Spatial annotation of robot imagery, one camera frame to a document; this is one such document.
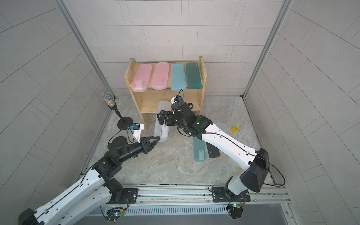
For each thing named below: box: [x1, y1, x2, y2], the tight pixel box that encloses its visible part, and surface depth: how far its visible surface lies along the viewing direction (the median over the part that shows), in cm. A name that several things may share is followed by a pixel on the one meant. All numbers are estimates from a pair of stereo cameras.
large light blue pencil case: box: [170, 63, 187, 92], surface depth 72 cm
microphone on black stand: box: [101, 91, 134, 131], surface depth 98 cm
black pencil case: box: [205, 142, 221, 158], surface depth 86 cm
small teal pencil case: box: [193, 136, 206, 163], surface depth 88 cm
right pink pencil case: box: [151, 61, 170, 90], surface depth 71 cm
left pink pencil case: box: [129, 63, 153, 92], surface depth 68 cm
